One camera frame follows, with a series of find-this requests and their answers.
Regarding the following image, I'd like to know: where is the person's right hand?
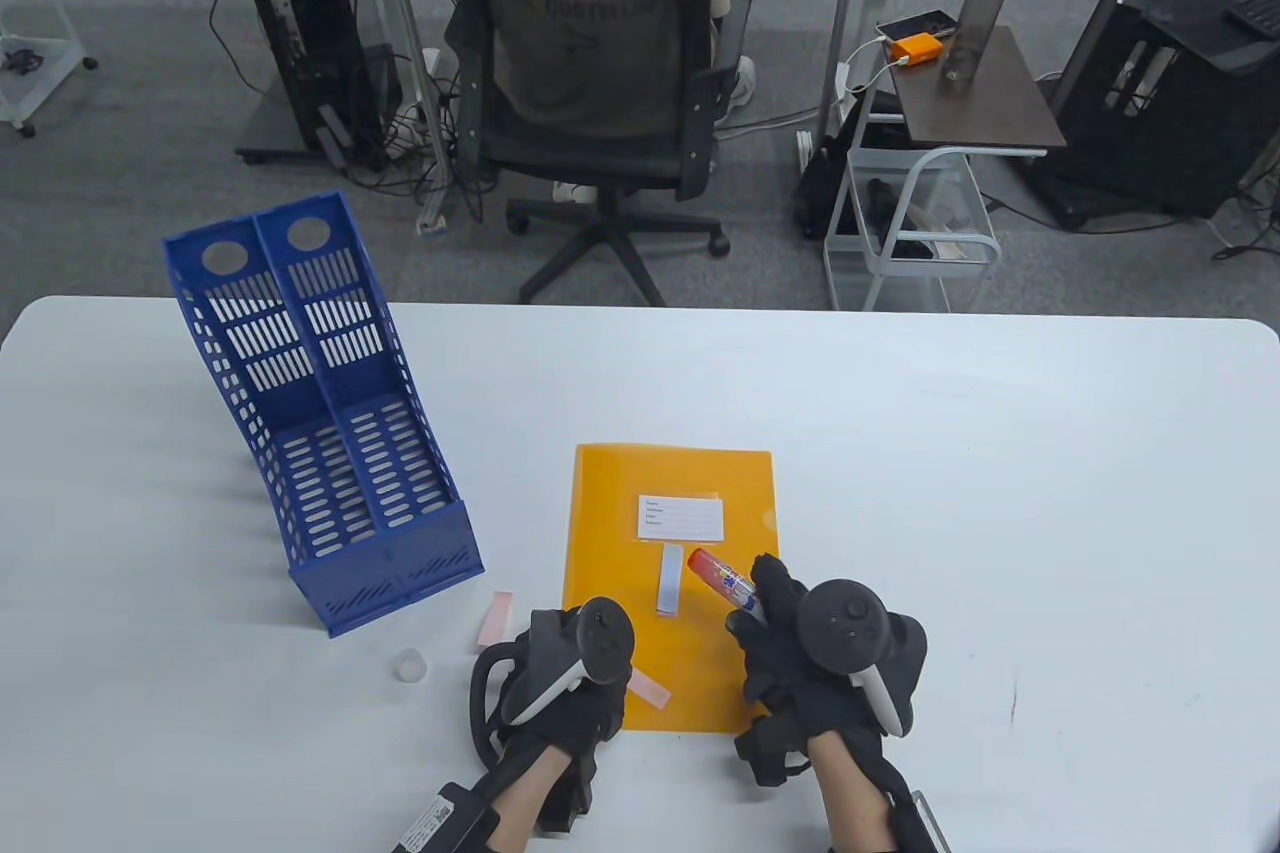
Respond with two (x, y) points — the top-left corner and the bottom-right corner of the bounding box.
(725, 553), (883, 746)

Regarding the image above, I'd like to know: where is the person's left hand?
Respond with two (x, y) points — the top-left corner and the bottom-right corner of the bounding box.
(490, 605), (636, 776)

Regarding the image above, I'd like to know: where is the black and white hand controller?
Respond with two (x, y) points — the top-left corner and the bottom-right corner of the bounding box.
(470, 596), (637, 764)
(797, 578), (929, 739)

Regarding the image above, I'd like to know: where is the red and white glue stick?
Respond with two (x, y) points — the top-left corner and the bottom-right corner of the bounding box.
(686, 548), (766, 629)

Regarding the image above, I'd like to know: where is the yellow L-shaped folder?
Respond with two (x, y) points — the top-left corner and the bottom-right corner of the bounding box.
(550, 444), (786, 737)

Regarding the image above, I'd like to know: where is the person's left forearm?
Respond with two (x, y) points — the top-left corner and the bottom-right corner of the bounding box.
(488, 748), (573, 853)

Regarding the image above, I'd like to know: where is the person's right forearm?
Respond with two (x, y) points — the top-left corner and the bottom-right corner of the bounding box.
(805, 733), (901, 853)

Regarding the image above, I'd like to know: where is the white lined label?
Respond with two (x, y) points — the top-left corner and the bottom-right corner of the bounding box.
(638, 493), (725, 544)

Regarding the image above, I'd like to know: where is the blue plastic file rack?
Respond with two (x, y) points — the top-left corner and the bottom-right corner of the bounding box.
(162, 190), (487, 640)

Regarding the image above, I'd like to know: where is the black bag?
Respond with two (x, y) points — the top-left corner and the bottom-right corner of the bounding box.
(795, 93), (901, 239)

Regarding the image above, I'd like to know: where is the white wheeled cart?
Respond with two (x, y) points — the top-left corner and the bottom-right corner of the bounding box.
(0, 0), (99, 139)
(823, 146), (1003, 312)

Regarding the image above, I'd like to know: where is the black mesh office chair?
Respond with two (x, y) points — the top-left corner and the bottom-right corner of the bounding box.
(430, 0), (758, 307)

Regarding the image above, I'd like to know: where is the brown side table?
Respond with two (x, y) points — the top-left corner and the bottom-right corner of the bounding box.
(888, 26), (1067, 156)

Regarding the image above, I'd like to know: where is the black smartphone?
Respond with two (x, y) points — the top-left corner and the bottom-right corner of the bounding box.
(875, 10), (959, 42)

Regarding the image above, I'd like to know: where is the dark transparent water bottle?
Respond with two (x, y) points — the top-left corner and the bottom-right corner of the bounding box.
(940, 0), (1017, 84)

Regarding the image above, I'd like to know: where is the black computer tower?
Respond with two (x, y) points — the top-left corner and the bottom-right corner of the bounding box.
(245, 0), (391, 169)

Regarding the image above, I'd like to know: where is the aluminium frame post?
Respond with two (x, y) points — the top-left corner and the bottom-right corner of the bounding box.
(312, 0), (456, 234)
(820, 0), (869, 154)

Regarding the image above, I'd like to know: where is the black open-frame computer case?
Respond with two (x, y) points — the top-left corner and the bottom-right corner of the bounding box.
(1030, 0), (1280, 232)

